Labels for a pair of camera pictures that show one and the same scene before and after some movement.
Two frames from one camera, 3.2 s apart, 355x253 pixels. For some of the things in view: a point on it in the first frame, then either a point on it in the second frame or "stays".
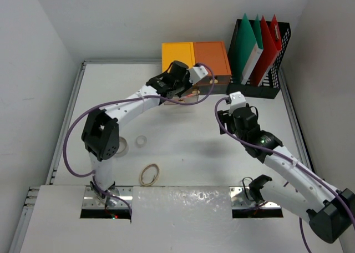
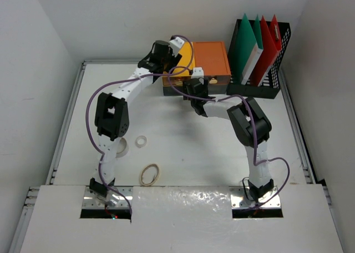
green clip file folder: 246,47 stays
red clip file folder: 272,47 stays
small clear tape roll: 141,141 stays
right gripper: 223,116 → 205,84
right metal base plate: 241,198 stays
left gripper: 187,83 → 172,59
